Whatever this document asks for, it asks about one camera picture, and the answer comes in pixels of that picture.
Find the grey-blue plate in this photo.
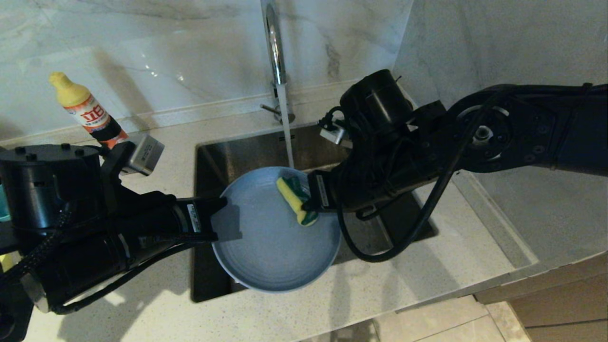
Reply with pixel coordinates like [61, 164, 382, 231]
[211, 166, 342, 292]

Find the teal bowl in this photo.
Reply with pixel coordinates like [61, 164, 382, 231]
[0, 185, 11, 223]

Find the stainless steel sink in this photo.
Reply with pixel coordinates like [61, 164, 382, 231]
[191, 121, 440, 303]

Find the chrome kitchen faucet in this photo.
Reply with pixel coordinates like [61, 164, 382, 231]
[259, 0, 296, 169]

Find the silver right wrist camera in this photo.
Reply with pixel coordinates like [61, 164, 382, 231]
[319, 120, 354, 150]

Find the black right wrist motor cylinder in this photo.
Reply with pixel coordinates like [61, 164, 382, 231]
[340, 69, 414, 138]

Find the orange dish soap bottle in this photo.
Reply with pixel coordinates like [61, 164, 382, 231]
[49, 72, 129, 149]

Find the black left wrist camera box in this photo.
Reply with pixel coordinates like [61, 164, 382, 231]
[0, 142, 136, 247]

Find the wooden cabinet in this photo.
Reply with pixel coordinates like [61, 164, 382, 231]
[474, 252, 608, 342]

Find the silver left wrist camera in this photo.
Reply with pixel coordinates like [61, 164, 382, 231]
[121, 134, 165, 177]

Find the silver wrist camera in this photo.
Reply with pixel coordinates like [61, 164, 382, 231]
[121, 134, 165, 177]
[319, 120, 354, 150]

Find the green and yellow sponge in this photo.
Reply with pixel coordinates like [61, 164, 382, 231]
[276, 176, 319, 227]

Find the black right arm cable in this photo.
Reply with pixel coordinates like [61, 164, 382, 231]
[319, 85, 608, 263]

